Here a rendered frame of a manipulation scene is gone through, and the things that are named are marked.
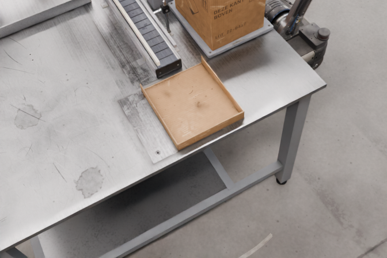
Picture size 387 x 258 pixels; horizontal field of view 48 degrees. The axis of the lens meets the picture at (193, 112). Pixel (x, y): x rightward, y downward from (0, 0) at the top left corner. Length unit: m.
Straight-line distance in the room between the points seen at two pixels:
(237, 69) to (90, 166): 0.65
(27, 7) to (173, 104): 0.82
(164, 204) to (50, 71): 0.79
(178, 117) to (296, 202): 0.98
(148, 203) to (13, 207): 0.74
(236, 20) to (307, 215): 1.09
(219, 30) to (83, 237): 1.10
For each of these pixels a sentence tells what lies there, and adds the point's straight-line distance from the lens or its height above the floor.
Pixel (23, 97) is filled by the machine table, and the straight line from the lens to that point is 1.76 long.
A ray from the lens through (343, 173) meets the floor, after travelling 2.42.
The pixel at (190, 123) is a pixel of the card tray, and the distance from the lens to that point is 1.51.
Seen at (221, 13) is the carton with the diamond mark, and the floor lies 1.02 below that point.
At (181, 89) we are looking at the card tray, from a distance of 1.61.
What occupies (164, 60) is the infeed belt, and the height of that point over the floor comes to 0.88.
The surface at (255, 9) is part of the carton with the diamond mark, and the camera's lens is 1.69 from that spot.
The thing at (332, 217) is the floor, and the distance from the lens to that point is 2.31.
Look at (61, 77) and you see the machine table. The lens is 1.76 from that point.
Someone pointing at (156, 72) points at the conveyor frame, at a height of 0.87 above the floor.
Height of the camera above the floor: 2.09
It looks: 55 degrees down
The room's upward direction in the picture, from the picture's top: 7 degrees counter-clockwise
